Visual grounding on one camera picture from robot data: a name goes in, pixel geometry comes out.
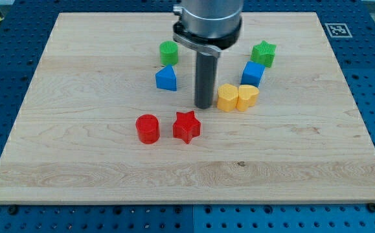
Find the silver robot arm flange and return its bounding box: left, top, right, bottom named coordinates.
left=173, top=0, right=244, bottom=58

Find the red star block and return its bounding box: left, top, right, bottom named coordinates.
left=172, top=111, right=201, bottom=144

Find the yellow hexagon block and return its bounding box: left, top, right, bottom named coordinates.
left=217, top=83, right=238, bottom=112

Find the yellow heart block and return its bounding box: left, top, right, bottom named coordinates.
left=236, top=85, right=260, bottom=111

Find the green star block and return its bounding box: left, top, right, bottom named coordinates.
left=250, top=40, right=277, bottom=68

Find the red cylinder block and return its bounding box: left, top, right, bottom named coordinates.
left=135, top=114, right=160, bottom=144

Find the blue triangle block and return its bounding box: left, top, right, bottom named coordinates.
left=155, top=65, right=177, bottom=91

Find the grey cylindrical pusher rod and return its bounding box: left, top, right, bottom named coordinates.
left=194, top=52, right=218, bottom=109

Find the green cylinder block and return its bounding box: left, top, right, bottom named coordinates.
left=159, top=41, right=178, bottom=65

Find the light wooden board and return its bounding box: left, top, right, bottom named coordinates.
left=0, top=12, right=375, bottom=205

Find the blue cube block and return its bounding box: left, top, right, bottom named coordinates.
left=240, top=61, right=266, bottom=87

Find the white fiducial marker tag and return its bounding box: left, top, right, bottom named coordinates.
left=325, top=23, right=352, bottom=38

